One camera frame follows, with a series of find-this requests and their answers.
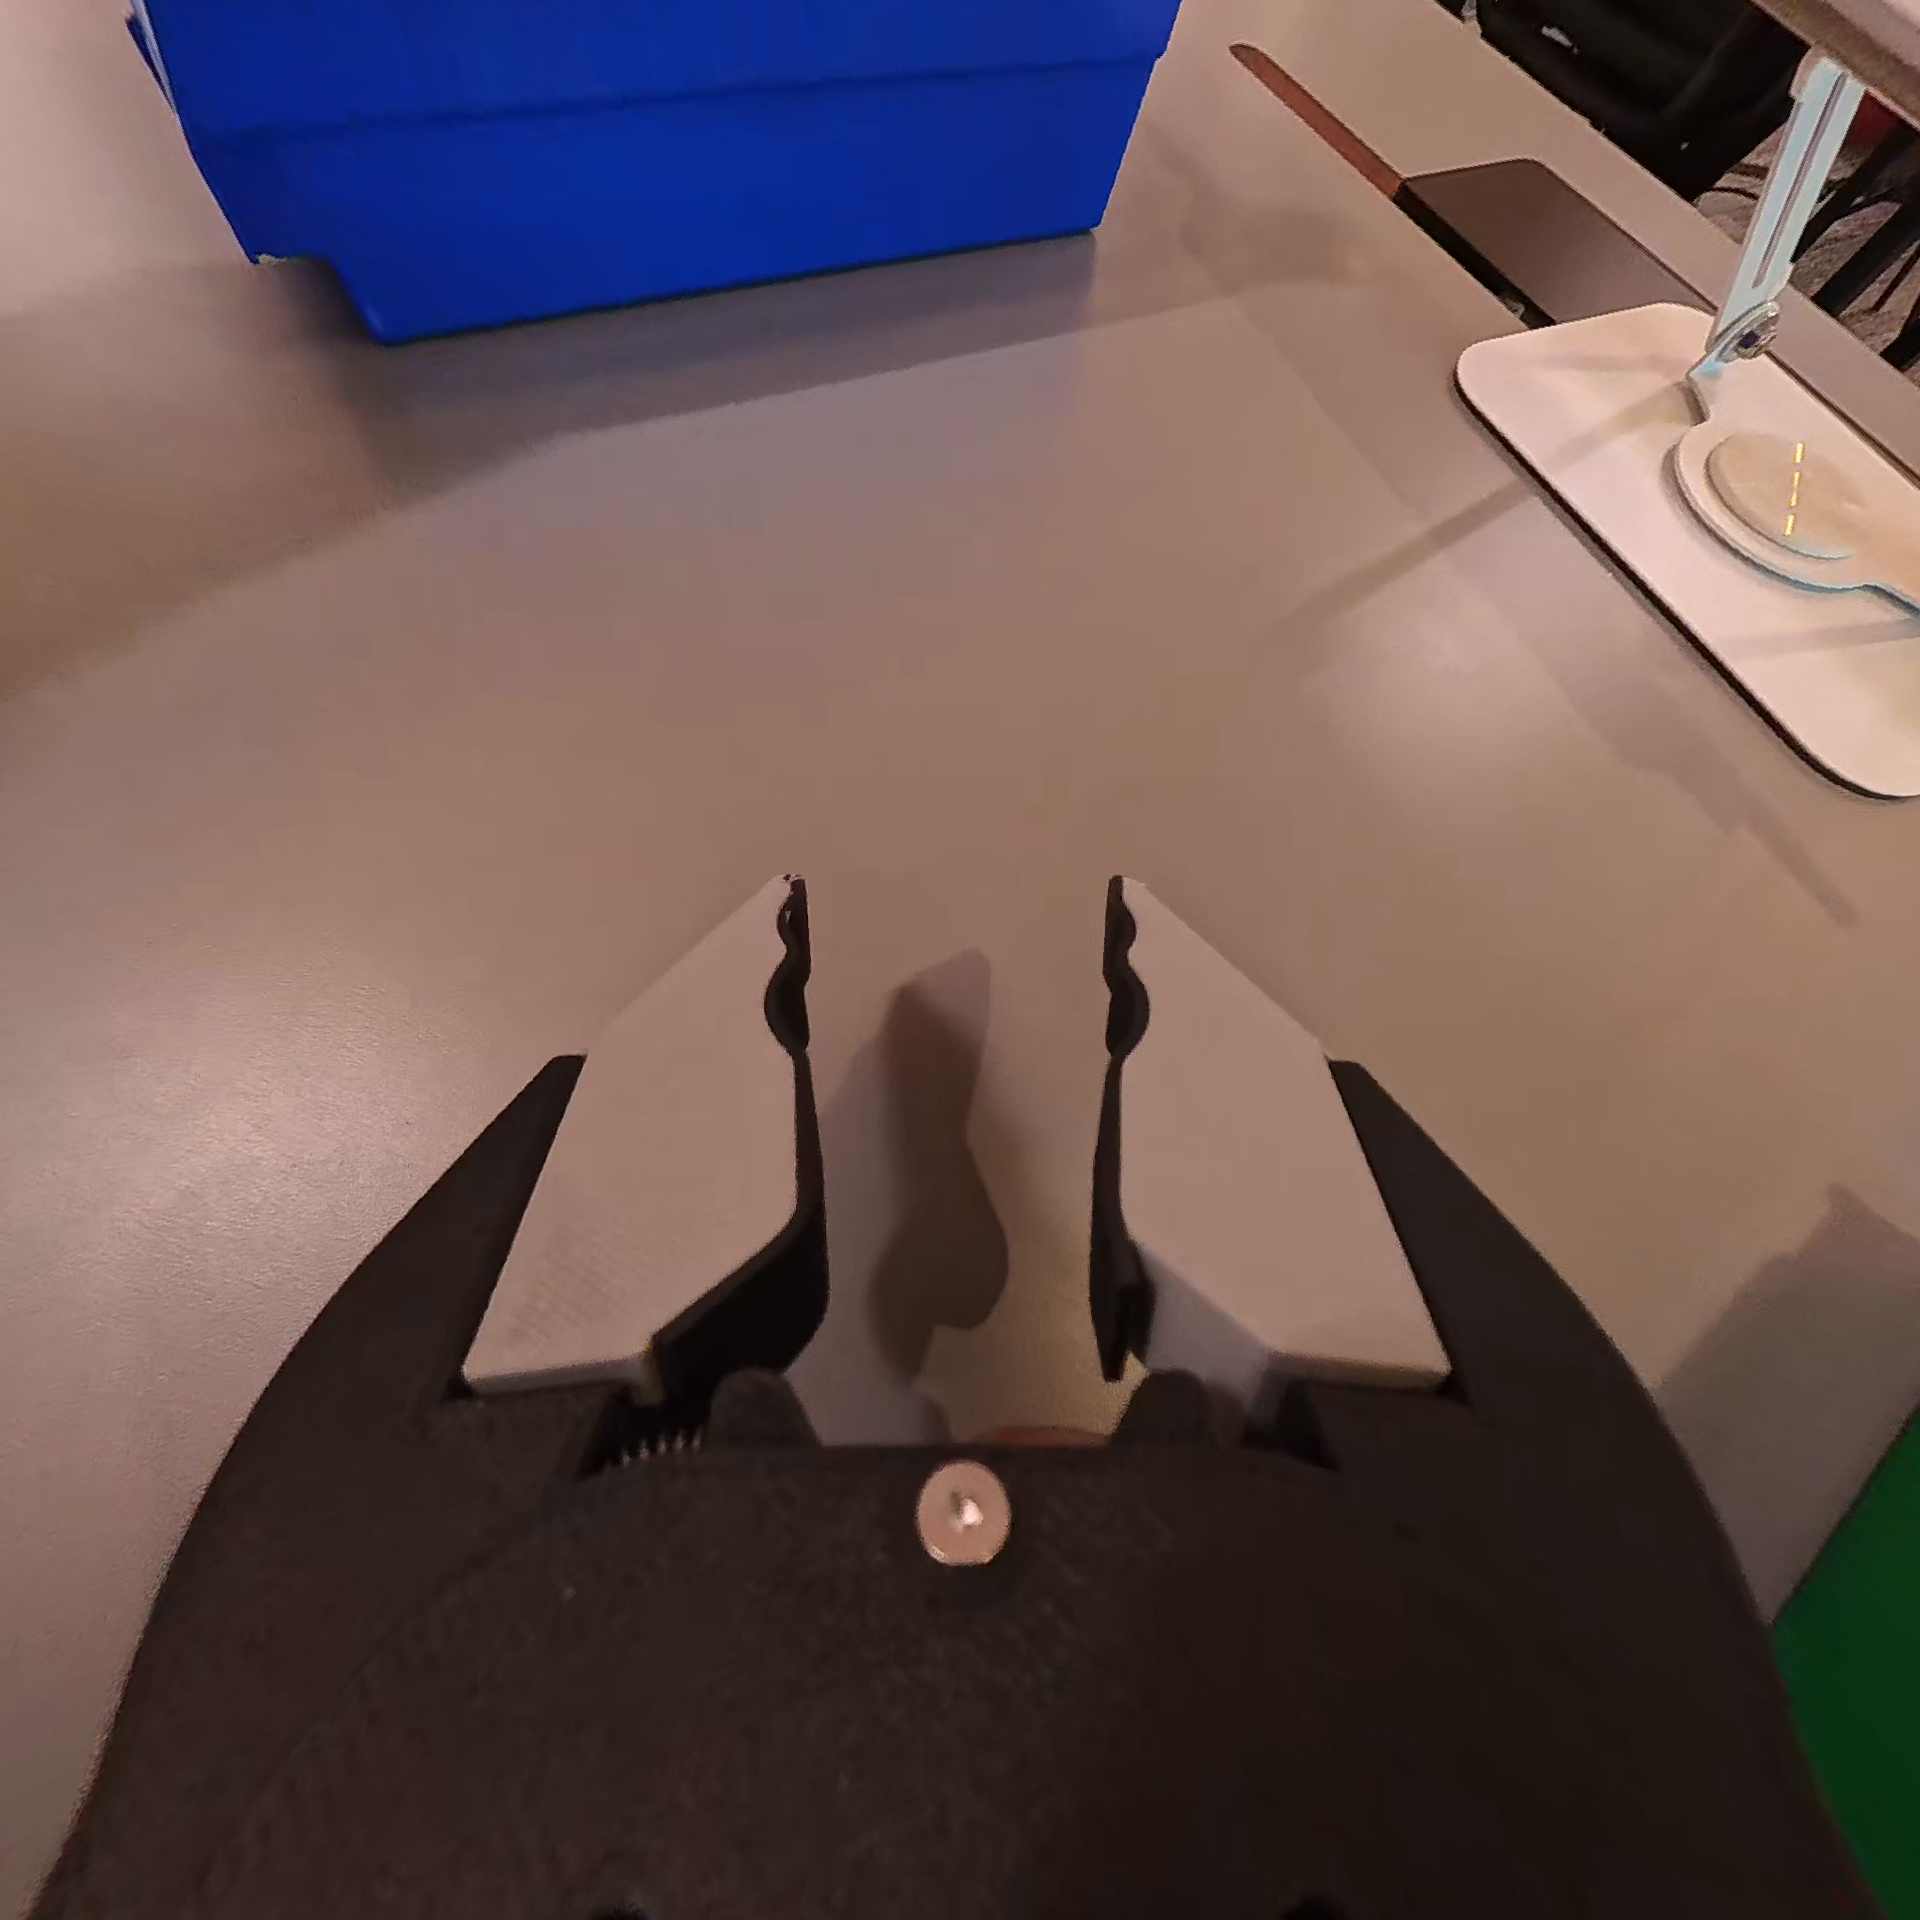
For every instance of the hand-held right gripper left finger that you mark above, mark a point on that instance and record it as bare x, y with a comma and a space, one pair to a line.
659, 1202

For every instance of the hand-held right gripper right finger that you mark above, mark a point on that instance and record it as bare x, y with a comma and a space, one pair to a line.
1259, 1202

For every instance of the green plastic bin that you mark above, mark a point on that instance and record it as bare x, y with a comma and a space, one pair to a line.
1861, 1681

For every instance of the blue plastic bin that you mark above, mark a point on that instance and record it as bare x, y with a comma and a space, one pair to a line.
647, 167

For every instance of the instruction sheet on stand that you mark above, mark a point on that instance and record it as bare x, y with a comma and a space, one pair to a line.
1726, 494

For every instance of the black office chair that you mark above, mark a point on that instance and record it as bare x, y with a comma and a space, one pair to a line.
1634, 72

